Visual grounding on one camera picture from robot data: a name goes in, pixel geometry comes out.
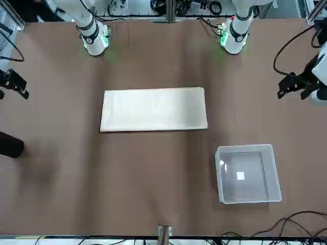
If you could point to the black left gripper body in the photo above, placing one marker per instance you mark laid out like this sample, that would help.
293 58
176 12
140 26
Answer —
310 74

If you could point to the aluminium post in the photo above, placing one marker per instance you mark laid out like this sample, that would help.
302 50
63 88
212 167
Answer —
164 234
170 11

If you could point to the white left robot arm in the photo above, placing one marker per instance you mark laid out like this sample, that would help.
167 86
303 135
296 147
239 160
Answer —
236 38

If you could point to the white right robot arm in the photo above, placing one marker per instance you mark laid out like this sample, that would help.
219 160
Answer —
94 40

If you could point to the clear plastic box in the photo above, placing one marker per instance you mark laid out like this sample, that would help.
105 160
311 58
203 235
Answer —
270 166

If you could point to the cream tablecloth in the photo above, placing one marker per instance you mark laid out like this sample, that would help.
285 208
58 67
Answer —
153 109

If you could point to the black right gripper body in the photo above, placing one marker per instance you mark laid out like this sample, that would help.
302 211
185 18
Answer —
3 79

